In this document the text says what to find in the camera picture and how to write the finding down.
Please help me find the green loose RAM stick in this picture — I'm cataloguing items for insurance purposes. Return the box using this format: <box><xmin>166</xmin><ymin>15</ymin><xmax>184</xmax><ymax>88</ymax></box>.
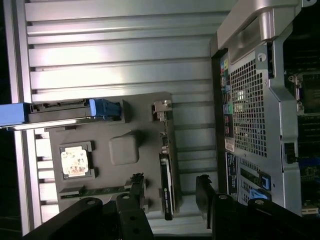
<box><xmin>59</xmin><ymin>187</ymin><xmax>131</xmax><ymax>199</ymax></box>

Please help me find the grey parts rack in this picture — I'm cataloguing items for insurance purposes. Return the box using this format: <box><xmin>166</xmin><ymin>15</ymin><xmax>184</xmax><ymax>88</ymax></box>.
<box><xmin>44</xmin><ymin>91</ymin><xmax>185</xmax><ymax>217</ymax></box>

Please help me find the silver CPU chip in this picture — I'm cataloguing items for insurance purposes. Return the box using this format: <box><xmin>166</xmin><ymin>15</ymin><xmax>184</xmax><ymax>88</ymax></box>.
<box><xmin>60</xmin><ymin>146</ymin><xmax>89</xmax><ymax>176</ymax></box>

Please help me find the silver hard disk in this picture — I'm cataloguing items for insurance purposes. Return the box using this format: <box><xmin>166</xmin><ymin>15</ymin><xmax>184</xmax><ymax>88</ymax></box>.
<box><xmin>4</xmin><ymin>98</ymin><xmax>97</xmax><ymax>131</ymax></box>

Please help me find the green motherboard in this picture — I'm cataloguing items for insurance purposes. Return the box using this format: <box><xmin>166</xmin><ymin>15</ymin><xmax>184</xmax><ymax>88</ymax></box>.
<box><xmin>282</xmin><ymin>34</ymin><xmax>320</xmax><ymax>218</ymax></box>

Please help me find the open black PC case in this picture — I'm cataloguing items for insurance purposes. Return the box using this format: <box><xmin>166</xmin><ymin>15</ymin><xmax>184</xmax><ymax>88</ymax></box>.
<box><xmin>209</xmin><ymin>0</ymin><xmax>320</xmax><ymax>219</ymax></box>

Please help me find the CPU socket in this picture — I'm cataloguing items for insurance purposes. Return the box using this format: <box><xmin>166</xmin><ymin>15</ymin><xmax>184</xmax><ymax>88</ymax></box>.
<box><xmin>288</xmin><ymin>72</ymin><xmax>320</xmax><ymax>116</ymax></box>

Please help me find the blue disk caddy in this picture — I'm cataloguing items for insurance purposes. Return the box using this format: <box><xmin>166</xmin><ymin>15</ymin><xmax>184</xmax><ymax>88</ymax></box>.
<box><xmin>0</xmin><ymin>98</ymin><xmax>124</xmax><ymax>131</ymax></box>

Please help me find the grey case handle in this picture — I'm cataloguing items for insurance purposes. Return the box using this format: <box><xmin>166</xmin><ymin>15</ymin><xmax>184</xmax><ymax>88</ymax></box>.
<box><xmin>216</xmin><ymin>0</ymin><xmax>304</xmax><ymax>65</ymax></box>

